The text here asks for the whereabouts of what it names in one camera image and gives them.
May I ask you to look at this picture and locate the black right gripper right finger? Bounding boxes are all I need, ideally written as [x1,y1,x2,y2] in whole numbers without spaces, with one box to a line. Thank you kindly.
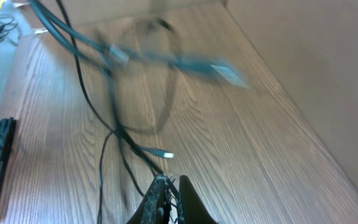
[177,175,217,224]

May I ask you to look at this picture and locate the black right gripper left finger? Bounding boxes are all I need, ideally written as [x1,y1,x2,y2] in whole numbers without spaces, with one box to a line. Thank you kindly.
[127,175,170,224]

